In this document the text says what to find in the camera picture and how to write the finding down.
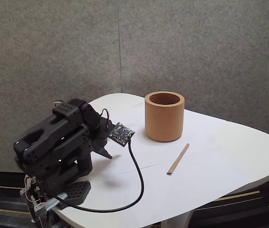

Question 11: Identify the brown paper pen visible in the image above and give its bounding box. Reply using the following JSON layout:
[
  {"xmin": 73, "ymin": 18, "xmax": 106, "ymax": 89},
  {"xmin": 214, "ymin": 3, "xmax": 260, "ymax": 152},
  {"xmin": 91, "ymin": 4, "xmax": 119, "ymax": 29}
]
[{"xmin": 167, "ymin": 143, "xmax": 190, "ymax": 176}]

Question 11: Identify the brown cork pen holder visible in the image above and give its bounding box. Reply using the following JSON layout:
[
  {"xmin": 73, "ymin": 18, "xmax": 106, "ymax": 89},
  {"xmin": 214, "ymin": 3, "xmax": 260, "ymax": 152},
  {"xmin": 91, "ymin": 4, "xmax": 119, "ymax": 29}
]
[{"xmin": 145, "ymin": 91, "xmax": 186, "ymax": 143}]

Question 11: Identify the metal table clamp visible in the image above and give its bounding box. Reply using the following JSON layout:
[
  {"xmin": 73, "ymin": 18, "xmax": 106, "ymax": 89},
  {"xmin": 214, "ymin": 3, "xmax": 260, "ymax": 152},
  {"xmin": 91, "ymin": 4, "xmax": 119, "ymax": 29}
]
[{"xmin": 33, "ymin": 192, "xmax": 69, "ymax": 217}]

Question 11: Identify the bare camera circuit board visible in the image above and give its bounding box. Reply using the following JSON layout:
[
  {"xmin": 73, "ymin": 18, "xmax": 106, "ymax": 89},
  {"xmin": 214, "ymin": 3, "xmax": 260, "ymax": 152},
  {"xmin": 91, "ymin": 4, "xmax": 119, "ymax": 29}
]
[{"xmin": 109, "ymin": 122, "xmax": 136, "ymax": 148}]

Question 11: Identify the black camera cable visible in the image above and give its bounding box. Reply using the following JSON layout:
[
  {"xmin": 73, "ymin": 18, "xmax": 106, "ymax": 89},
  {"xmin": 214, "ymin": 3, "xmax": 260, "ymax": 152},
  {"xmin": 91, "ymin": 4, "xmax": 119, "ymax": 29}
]
[{"xmin": 57, "ymin": 139, "xmax": 145, "ymax": 213}]

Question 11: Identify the thin servo wire bundle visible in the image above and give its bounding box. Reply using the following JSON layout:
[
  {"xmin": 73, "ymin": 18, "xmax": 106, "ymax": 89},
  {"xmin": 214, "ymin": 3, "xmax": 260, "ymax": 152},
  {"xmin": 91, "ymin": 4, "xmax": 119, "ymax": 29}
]
[{"xmin": 19, "ymin": 174, "xmax": 45, "ymax": 223}]

